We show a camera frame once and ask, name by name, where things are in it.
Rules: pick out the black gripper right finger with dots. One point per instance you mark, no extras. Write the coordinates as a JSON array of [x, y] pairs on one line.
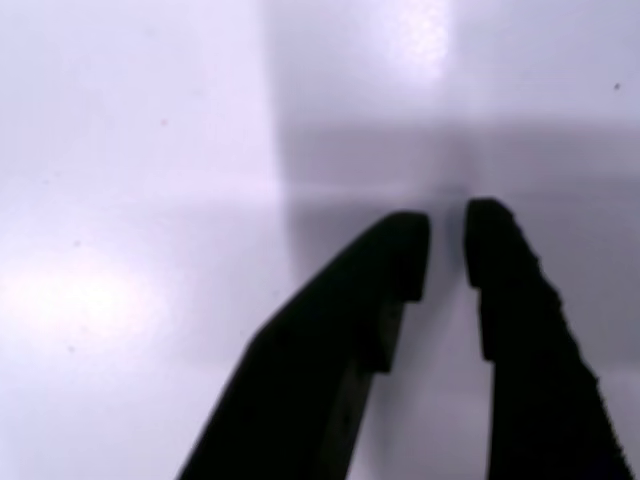
[[525, 375]]

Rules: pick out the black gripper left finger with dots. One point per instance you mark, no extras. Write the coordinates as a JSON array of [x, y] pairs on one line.
[[320, 360]]

